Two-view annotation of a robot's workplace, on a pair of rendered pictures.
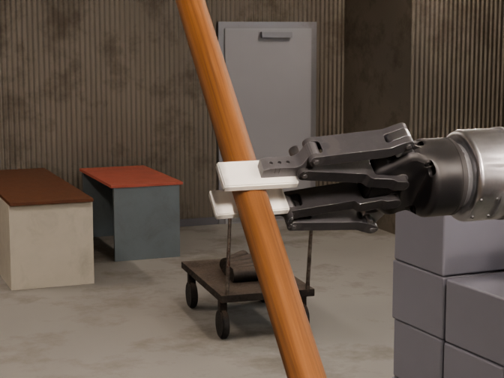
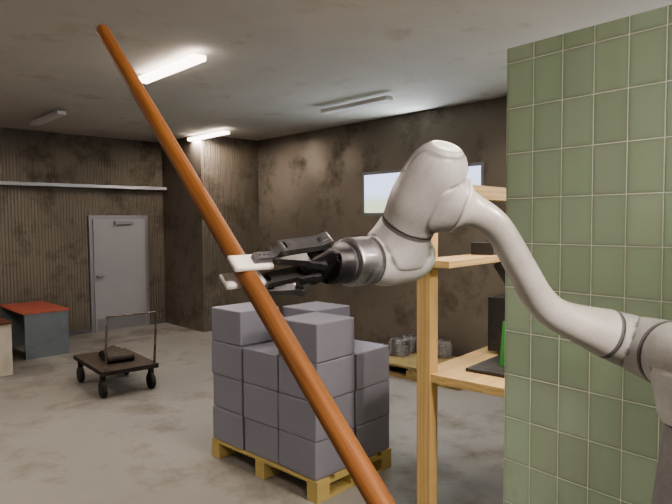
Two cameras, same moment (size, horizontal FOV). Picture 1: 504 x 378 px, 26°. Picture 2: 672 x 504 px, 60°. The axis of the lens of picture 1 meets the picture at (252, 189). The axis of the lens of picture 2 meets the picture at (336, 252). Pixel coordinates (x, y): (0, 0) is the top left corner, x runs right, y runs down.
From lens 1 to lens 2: 0.24 m
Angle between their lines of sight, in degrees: 23
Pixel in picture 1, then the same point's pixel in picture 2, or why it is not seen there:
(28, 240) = not seen: outside the picture
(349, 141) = (300, 241)
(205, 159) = (82, 295)
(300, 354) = (300, 359)
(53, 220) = not seen: outside the picture
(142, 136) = (40, 283)
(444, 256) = (241, 335)
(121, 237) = (30, 344)
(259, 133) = (115, 278)
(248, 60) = (107, 237)
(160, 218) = (56, 331)
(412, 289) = (223, 355)
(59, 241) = not seen: outside the picture
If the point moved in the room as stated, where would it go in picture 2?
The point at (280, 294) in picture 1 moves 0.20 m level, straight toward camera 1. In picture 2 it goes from (280, 327) to (330, 358)
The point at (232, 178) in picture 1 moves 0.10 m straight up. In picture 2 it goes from (239, 264) to (238, 197)
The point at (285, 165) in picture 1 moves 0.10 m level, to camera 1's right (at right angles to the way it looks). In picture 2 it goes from (267, 256) to (327, 254)
